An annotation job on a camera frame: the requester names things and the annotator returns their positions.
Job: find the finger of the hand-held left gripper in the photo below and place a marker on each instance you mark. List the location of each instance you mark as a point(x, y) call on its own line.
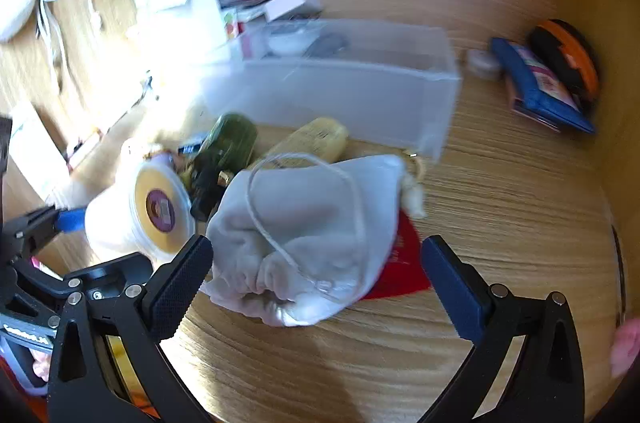
point(110, 270)
point(67, 220)

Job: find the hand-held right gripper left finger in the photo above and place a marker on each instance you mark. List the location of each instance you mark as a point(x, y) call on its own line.
point(180, 283)

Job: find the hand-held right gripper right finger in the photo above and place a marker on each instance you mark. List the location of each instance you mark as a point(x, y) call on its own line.
point(450, 293)

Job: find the round jar with yellow lid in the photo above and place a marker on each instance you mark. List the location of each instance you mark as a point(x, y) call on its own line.
point(155, 203)

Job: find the yellow lotion bottle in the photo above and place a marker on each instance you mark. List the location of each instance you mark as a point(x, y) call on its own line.
point(315, 138)

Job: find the clear plastic storage bin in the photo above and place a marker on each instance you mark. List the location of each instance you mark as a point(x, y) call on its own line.
point(350, 103)

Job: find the wooden desktop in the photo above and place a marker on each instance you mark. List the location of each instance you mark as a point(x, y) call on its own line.
point(500, 203)

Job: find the white paper sheets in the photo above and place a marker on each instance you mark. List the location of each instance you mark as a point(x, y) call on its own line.
point(35, 143)

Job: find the dark printed sachet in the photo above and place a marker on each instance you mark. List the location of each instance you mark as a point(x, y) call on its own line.
point(190, 148)

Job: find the green spray bottle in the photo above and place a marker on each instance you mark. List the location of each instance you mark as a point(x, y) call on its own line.
point(232, 138)

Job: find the pink soft object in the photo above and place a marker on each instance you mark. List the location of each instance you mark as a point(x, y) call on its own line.
point(627, 348)

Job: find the pink booklet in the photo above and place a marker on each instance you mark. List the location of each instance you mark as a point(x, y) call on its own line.
point(525, 108)

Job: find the blue zipper pouch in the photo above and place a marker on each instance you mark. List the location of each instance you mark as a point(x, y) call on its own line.
point(520, 73)

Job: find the small tape roll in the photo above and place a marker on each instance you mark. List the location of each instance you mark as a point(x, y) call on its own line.
point(482, 62)

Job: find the fruit sticker sheet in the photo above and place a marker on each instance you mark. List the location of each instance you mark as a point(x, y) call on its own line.
point(231, 23)

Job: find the white bowl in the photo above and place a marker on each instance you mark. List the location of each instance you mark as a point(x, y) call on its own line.
point(290, 43)

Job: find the black orange round case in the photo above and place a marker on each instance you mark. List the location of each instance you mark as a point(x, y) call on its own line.
point(570, 53)

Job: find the dark small item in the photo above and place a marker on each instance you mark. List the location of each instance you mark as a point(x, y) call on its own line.
point(327, 45)

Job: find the small white pink box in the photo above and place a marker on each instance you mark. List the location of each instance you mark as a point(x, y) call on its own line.
point(292, 0)

